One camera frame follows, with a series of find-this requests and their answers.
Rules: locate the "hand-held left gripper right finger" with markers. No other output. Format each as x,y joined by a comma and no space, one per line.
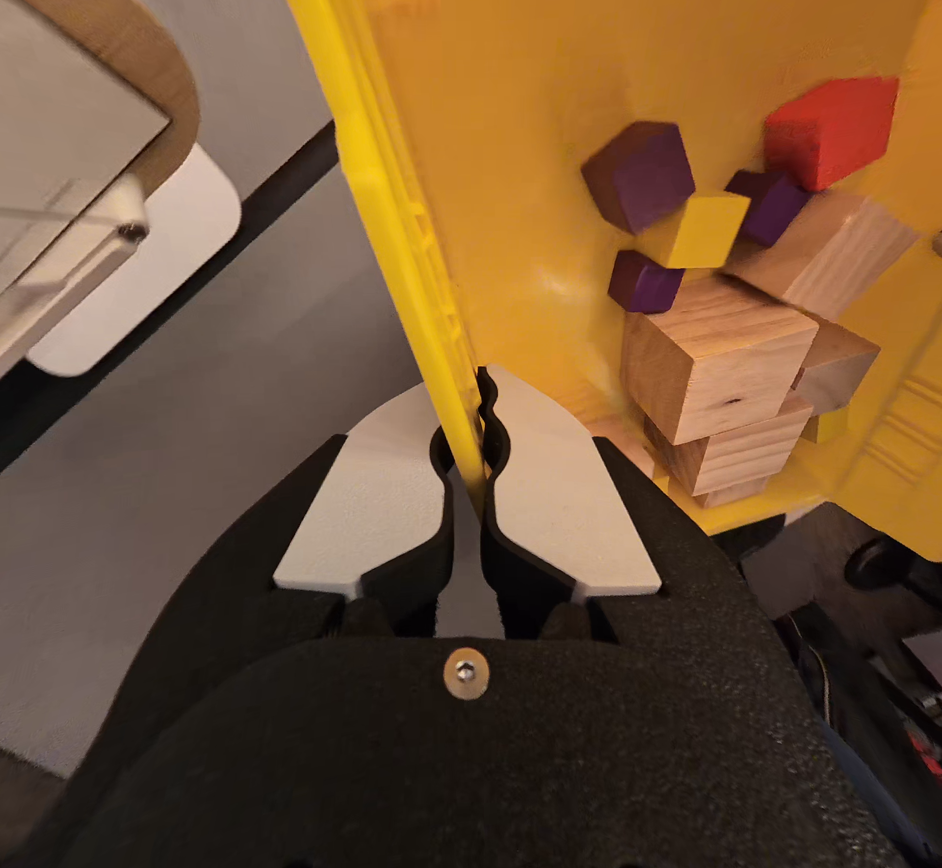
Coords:
567,507

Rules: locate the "pile of coloured wooden cubes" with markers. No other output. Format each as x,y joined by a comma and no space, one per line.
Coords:
714,360

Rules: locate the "printed instruction sheet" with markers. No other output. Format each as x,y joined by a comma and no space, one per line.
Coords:
66,132

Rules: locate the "yellow plastic box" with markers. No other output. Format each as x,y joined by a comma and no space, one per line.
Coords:
515,147

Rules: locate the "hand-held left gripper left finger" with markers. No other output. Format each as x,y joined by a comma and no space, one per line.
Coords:
375,507

